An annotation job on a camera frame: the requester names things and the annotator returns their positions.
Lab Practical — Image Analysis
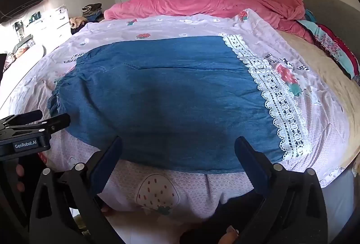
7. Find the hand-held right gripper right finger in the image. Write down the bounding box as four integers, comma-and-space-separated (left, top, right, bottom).
235, 136, 328, 244

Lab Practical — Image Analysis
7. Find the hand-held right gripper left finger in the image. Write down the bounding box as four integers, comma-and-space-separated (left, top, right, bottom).
29, 136, 123, 244

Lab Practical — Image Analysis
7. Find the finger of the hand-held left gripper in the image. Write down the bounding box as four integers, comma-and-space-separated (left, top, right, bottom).
6, 113, 71, 135
0, 110, 43, 125

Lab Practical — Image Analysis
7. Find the blue denim pants lace trim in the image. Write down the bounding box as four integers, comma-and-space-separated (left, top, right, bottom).
46, 34, 313, 174

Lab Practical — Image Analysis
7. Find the person's left hand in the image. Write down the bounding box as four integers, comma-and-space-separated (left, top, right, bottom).
15, 164, 26, 192

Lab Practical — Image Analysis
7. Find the person's dark clothing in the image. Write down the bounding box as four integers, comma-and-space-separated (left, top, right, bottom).
194, 193, 265, 244

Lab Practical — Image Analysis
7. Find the cluttered dark box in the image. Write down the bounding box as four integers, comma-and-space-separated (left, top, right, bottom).
13, 37, 36, 57

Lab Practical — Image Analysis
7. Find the white dresser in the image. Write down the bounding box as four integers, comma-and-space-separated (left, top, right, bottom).
13, 6, 72, 47

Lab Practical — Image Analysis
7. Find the beige crumpled cloth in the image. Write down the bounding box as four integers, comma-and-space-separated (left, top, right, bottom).
69, 17, 88, 29

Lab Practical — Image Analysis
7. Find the dark clothes pile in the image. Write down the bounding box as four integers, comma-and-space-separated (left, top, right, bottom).
81, 3, 104, 22

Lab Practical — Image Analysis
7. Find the beige bed sheet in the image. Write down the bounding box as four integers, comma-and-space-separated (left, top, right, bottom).
277, 30, 360, 171

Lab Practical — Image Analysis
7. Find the teal floral pillow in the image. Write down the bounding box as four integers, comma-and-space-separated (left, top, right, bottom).
298, 19, 358, 80

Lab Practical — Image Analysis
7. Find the pink strawberry print blanket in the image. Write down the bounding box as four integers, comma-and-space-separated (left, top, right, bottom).
0, 9, 352, 219

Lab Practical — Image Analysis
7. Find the red cushion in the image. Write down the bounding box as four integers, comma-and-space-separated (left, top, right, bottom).
318, 24, 360, 76

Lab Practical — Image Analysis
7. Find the blue cloth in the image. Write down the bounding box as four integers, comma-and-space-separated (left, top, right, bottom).
304, 9, 318, 23

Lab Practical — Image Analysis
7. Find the pink duvet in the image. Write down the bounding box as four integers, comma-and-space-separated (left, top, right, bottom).
103, 0, 318, 45

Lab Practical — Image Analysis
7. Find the grey headboard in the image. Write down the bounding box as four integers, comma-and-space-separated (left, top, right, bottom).
276, 0, 360, 45

